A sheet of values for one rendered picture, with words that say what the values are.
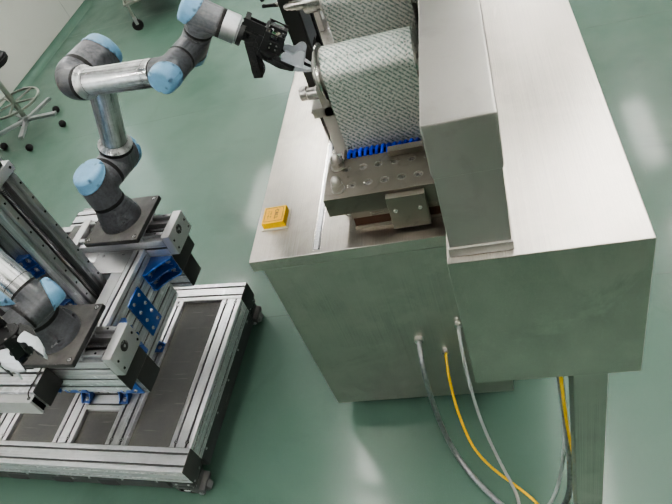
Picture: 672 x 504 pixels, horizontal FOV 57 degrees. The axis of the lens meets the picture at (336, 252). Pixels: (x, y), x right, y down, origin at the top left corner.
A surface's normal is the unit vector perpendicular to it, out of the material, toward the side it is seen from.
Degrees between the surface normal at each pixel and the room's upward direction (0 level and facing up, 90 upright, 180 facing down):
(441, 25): 0
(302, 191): 0
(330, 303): 90
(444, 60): 0
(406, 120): 90
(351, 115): 90
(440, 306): 90
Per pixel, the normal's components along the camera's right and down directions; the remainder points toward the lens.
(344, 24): -0.07, 0.75
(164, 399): -0.29, -0.66
